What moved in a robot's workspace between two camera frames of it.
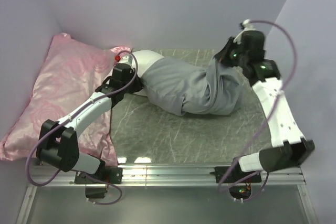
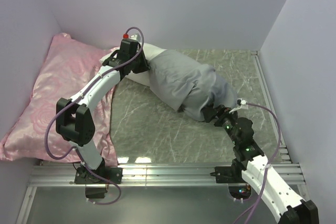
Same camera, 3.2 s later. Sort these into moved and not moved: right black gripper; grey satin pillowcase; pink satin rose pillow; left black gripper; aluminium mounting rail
Moved: grey satin pillowcase; right black gripper; left black gripper
Not moved: aluminium mounting rail; pink satin rose pillow
